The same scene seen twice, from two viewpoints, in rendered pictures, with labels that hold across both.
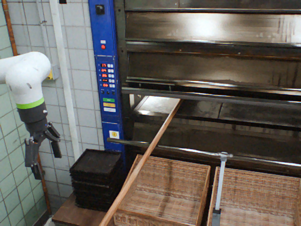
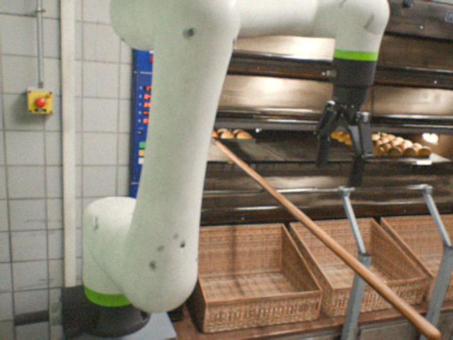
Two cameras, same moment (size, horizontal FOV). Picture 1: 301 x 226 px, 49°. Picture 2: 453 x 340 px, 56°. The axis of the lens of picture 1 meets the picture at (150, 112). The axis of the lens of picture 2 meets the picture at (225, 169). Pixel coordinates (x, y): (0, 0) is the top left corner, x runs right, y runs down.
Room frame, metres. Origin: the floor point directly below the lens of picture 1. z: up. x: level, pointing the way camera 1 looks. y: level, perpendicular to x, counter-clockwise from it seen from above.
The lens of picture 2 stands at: (0.44, 1.21, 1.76)
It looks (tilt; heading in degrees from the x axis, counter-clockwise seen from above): 17 degrees down; 321
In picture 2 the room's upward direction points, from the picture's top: 6 degrees clockwise
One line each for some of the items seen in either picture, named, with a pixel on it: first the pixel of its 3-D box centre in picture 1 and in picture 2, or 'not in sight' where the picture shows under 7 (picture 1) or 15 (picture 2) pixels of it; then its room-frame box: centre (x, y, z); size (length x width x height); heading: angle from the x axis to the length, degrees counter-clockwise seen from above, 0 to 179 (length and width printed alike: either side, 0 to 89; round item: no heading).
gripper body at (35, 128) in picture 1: (37, 129); (347, 105); (1.03, 0.40, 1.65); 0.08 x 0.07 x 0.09; 163
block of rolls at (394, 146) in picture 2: not in sight; (375, 141); (2.07, -1.40, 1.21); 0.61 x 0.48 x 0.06; 161
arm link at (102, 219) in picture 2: not in sight; (119, 248); (1.14, 0.88, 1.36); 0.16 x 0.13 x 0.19; 0
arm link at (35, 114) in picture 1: (31, 110); (350, 71); (1.03, 0.41, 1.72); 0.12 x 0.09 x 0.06; 73
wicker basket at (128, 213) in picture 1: (163, 194); (248, 271); (1.77, -0.07, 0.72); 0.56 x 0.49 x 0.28; 70
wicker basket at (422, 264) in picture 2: not in sight; (442, 253); (1.39, -1.21, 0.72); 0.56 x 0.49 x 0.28; 70
